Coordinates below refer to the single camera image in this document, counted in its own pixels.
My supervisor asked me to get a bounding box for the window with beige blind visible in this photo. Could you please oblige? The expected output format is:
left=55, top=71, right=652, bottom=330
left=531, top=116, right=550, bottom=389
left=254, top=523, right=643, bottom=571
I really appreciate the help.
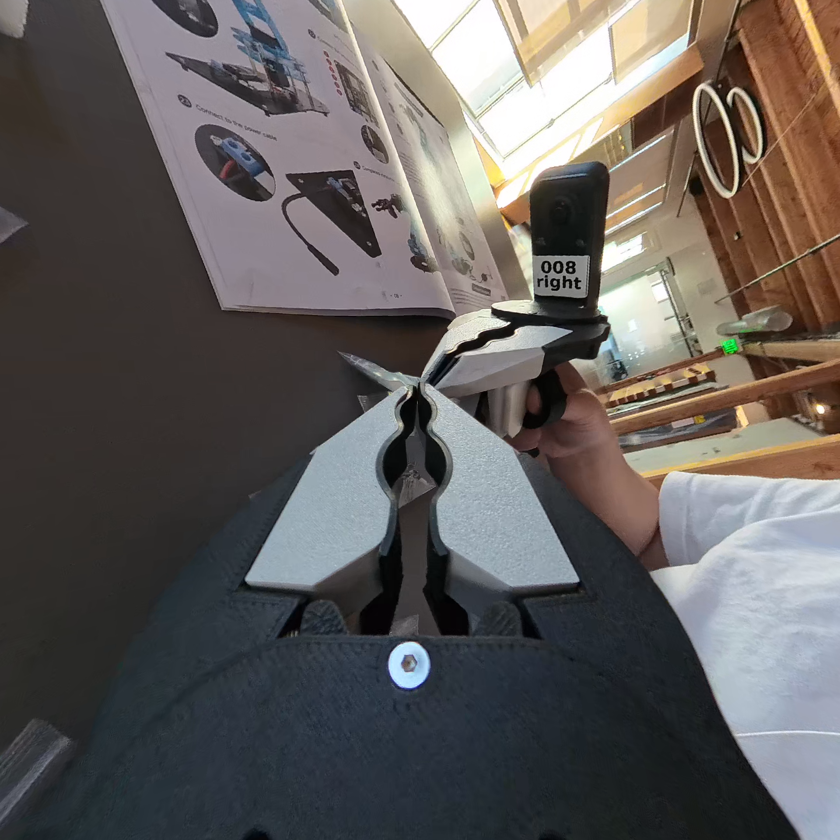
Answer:
left=394, top=0, right=697, bottom=165

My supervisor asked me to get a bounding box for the person's white shirt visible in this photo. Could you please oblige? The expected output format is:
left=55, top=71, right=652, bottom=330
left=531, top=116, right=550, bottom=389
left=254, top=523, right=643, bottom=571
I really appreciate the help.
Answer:
left=650, top=469, right=840, bottom=840

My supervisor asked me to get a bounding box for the dark desk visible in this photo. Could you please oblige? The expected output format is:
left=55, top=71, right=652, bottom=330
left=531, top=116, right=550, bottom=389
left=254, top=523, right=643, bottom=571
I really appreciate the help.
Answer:
left=0, top=0, right=532, bottom=756

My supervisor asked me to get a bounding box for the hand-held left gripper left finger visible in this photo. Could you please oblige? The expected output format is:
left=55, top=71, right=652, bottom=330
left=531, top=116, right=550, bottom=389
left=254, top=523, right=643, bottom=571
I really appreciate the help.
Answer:
left=244, top=386, right=421, bottom=635

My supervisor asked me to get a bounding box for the white round ceiling lamp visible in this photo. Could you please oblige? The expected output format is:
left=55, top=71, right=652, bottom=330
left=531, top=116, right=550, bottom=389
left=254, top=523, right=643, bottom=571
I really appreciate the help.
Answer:
left=691, top=80, right=767, bottom=199

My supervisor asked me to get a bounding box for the person's right hand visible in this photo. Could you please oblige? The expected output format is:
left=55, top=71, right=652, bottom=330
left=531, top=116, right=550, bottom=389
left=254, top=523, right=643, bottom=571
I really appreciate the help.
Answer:
left=512, top=364, right=621, bottom=460

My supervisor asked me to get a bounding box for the clear labelled screw bag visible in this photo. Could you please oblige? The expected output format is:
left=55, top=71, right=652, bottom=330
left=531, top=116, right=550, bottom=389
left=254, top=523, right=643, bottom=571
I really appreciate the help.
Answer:
left=336, top=350, right=439, bottom=511

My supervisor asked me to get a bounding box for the instruction manual booklet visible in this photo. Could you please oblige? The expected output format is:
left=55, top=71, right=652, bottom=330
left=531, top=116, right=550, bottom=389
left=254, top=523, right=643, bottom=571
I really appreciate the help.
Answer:
left=98, top=0, right=513, bottom=319

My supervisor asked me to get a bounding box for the silver metal duct pipe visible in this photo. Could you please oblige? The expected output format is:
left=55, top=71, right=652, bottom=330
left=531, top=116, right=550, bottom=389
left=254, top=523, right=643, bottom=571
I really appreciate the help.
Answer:
left=715, top=305, right=795, bottom=337

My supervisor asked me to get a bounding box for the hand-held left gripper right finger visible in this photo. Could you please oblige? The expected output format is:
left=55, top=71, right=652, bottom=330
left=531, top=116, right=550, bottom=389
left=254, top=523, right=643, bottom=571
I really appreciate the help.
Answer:
left=420, top=382, right=581, bottom=635

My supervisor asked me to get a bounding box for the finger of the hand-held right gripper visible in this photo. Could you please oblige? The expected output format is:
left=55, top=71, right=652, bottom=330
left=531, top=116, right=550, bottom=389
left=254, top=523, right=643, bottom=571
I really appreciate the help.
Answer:
left=420, top=325, right=575, bottom=401
left=423, top=308, right=529, bottom=382

